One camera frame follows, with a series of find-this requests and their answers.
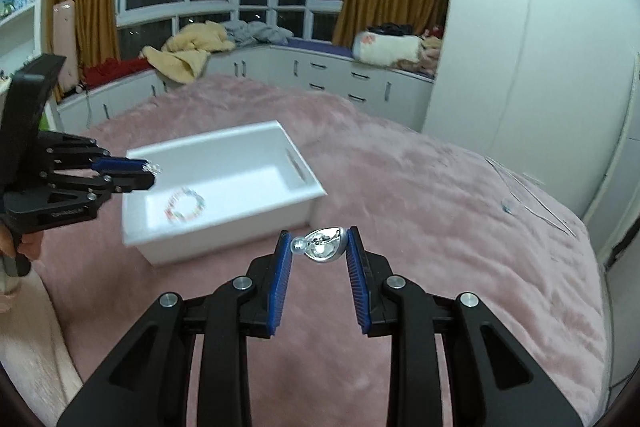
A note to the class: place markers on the silver teardrop earring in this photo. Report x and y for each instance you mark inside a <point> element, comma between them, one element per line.
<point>322,245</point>

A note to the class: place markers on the white rolled plush blanket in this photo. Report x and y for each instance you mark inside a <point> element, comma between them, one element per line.
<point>384,50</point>

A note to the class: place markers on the white window seat cabinet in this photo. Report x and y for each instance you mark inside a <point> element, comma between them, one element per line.
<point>393,94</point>

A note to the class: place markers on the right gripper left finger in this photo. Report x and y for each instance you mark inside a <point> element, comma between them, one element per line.
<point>144,380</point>

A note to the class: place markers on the white rectangular storage tray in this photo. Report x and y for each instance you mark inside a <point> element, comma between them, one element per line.
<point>219,189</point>

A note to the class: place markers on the red cloth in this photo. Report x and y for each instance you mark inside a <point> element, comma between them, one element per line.
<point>112,70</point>

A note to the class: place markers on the grey clothes pile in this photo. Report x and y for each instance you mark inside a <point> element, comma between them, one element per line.
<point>244,34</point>

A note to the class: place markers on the yellow towel pile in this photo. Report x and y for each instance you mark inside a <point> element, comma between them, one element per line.
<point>183,57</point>

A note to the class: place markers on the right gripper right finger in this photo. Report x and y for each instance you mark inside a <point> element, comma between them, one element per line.
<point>449,345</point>

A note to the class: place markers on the small blue object on bed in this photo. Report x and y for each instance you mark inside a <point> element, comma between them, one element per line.
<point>508,206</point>

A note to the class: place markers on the pink beige clothes pile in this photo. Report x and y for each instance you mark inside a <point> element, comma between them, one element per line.
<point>429,54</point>

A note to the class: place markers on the person's left hand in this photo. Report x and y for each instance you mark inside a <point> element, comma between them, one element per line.
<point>30,245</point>

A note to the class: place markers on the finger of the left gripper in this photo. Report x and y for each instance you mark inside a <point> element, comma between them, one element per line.
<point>118,164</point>
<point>128,181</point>

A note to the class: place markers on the white wardrobe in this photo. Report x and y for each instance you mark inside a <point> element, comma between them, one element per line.
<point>541,86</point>

